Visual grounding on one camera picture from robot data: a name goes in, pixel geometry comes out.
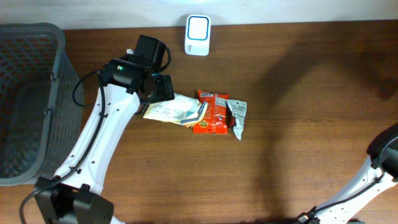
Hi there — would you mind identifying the cream and blue snack bag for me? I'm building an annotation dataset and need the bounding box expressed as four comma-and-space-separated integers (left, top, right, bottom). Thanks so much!
143, 93, 208, 128

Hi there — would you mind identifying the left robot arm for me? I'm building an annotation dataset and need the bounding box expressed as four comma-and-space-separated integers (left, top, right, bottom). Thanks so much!
28, 35, 174, 223

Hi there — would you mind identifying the silver foil snack packet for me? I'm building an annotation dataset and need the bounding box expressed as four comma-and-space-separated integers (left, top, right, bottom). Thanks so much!
226, 100, 247, 141

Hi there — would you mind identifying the grey plastic mesh basket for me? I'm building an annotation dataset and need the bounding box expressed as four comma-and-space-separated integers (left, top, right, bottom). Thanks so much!
1, 23, 83, 186

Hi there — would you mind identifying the red snack bag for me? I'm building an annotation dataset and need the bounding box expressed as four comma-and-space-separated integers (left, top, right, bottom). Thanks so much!
193, 90, 229, 134

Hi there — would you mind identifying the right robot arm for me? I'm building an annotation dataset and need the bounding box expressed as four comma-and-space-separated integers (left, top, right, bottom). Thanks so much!
296, 124, 397, 224

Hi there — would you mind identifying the white barcode scanner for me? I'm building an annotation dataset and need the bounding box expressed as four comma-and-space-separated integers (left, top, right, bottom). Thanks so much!
184, 14, 211, 56

